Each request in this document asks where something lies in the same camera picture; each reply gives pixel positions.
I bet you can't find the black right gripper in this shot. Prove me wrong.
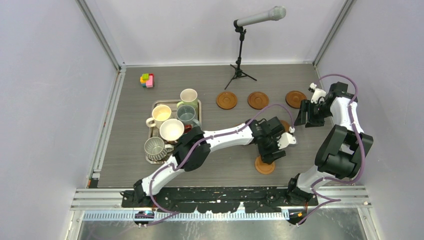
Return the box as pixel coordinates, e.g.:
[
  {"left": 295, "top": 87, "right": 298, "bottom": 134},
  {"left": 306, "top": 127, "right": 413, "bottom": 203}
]
[{"left": 294, "top": 99, "right": 333, "bottom": 128}]

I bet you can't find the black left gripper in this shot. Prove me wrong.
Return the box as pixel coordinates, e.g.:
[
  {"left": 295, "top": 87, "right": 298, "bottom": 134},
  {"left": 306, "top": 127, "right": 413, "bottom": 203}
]
[{"left": 257, "top": 132, "right": 286, "bottom": 164}]

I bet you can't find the light wooden coaster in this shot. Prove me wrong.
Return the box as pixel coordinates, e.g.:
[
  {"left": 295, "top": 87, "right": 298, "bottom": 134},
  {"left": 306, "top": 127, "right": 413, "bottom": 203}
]
[{"left": 254, "top": 156, "right": 276, "bottom": 175}]

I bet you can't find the brown ridged wooden coaster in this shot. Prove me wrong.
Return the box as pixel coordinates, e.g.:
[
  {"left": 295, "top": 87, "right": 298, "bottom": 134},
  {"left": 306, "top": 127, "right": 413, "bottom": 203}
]
[
  {"left": 247, "top": 91, "right": 270, "bottom": 110},
  {"left": 216, "top": 91, "right": 238, "bottom": 110},
  {"left": 280, "top": 120, "right": 291, "bottom": 133},
  {"left": 285, "top": 90, "right": 307, "bottom": 109}
]

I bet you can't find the silver microphone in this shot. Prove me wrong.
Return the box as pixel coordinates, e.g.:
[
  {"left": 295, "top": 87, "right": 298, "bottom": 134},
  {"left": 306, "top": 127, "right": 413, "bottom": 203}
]
[{"left": 233, "top": 6, "right": 287, "bottom": 28}]

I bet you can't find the cream mug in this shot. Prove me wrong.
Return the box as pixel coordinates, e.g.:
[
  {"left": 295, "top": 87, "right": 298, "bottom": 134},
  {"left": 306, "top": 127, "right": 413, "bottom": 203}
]
[{"left": 145, "top": 104, "right": 172, "bottom": 129}]

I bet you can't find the silver metal tray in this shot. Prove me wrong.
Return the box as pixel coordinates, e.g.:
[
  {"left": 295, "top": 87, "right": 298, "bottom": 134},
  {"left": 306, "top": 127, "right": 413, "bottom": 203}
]
[{"left": 145, "top": 99, "right": 202, "bottom": 164}]

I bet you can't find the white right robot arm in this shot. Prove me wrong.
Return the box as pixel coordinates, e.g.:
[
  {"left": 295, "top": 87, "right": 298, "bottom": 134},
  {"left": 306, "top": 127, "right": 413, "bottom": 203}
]
[{"left": 285, "top": 82, "right": 374, "bottom": 205}]

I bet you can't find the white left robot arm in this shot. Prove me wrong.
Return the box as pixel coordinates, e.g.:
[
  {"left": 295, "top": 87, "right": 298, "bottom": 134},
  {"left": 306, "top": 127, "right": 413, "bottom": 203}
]
[{"left": 121, "top": 117, "right": 297, "bottom": 208}]

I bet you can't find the white bowl cup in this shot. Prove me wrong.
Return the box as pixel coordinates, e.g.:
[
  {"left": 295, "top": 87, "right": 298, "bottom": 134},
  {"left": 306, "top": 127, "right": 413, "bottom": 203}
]
[{"left": 159, "top": 118, "right": 185, "bottom": 142}]

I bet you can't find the light green cup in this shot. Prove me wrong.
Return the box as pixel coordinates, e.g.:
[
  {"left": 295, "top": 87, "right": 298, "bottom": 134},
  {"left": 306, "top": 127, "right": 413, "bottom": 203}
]
[{"left": 176, "top": 88, "right": 198, "bottom": 110}]

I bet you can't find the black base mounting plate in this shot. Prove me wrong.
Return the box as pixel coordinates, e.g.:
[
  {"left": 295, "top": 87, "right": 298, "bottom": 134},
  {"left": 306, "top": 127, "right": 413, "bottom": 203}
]
[{"left": 120, "top": 186, "right": 307, "bottom": 214}]

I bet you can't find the grey-blue mug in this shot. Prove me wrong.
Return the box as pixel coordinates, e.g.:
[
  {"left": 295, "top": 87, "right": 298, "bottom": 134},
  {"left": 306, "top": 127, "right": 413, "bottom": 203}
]
[{"left": 176, "top": 105, "right": 202, "bottom": 127}]

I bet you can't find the grey ribbed mug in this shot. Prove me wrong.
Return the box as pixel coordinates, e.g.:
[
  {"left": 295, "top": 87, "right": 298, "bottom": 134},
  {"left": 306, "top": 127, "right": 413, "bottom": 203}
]
[{"left": 144, "top": 137, "right": 174, "bottom": 161}]

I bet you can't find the colourful block puzzle cube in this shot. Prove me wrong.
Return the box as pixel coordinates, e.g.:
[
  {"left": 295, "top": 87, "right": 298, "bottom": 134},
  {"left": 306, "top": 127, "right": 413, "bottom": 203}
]
[{"left": 139, "top": 73, "right": 155, "bottom": 88}]

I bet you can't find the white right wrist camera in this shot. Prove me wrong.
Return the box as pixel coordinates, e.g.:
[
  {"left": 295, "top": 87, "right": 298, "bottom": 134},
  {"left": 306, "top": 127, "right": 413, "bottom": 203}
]
[{"left": 308, "top": 83, "right": 327, "bottom": 104}]

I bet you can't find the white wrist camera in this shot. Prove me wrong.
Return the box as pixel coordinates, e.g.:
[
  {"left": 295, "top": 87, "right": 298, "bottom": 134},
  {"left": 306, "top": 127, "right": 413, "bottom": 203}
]
[
  {"left": 308, "top": 83, "right": 327, "bottom": 104},
  {"left": 277, "top": 126, "right": 297, "bottom": 150}
]

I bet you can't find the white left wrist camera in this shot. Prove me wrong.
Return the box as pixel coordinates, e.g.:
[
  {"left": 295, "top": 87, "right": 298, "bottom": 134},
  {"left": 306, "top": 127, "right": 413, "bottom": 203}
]
[{"left": 277, "top": 126, "right": 297, "bottom": 150}]

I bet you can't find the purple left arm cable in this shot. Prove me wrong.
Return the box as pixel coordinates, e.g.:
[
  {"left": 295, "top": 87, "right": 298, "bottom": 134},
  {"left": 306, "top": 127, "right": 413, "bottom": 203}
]
[{"left": 142, "top": 103, "right": 296, "bottom": 227}]

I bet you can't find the aluminium front rail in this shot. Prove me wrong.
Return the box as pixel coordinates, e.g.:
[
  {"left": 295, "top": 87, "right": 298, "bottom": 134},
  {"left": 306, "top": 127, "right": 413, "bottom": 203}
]
[{"left": 70, "top": 186, "right": 372, "bottom": 221}]

